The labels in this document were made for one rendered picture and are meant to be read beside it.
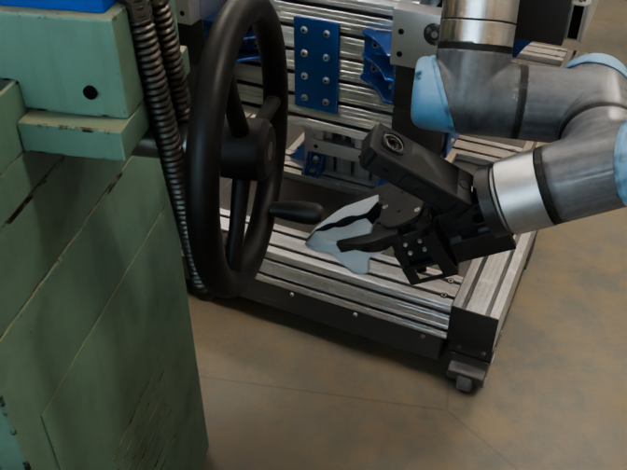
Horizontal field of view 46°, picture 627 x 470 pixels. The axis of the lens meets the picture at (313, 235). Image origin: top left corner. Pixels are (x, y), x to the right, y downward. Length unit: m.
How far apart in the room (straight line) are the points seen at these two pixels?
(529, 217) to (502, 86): 0.14
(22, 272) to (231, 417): 0.86
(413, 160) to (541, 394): 0.98
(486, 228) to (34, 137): 0.42
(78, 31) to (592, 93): 0.46
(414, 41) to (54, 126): 0.64
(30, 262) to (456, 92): 0.44
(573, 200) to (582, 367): 1.02
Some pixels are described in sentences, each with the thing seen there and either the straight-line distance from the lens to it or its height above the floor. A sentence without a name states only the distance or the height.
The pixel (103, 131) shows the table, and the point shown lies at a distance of 0.65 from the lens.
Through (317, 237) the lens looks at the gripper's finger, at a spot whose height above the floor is 0.70.
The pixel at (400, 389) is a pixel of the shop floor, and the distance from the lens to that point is 1.56.
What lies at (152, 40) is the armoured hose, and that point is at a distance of 0.66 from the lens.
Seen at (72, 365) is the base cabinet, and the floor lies 0.59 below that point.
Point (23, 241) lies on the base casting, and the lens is 0.72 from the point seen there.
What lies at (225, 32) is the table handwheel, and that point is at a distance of 0.62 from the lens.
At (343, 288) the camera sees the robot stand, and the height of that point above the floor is 0.19.
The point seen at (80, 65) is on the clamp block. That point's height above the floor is 0.92.
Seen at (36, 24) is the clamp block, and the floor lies 0.95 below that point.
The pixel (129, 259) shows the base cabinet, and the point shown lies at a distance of 0.94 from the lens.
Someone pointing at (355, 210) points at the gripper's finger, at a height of 0.72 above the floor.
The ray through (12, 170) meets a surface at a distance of 0.69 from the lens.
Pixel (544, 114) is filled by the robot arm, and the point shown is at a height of 0.84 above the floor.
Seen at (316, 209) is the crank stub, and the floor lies 0.72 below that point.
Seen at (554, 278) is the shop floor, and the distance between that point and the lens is 1.88.
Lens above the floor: 1.18
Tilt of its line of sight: 38 degrees down
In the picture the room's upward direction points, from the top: straight up
